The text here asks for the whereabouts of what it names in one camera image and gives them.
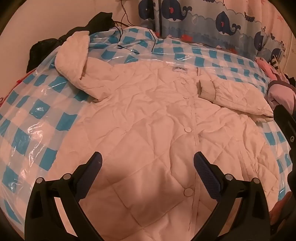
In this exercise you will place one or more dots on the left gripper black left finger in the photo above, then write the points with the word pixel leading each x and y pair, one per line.
pixel 43 221

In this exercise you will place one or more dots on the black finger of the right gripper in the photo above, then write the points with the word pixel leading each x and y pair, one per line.
pixel 286 123

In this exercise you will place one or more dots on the black garment by wall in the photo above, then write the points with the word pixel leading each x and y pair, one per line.
pixel 39 51

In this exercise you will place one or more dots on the whale print blue curtain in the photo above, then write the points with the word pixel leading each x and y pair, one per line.
pixel 247 28

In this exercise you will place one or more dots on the white quilted padded coat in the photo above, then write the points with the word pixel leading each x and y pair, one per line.
pixel 148 121

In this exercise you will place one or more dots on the blue white checkered plastic sheet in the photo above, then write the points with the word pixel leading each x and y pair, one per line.
pixel 41 110

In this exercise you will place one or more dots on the pink clothes pile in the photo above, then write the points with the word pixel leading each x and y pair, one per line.
pixel 279 90

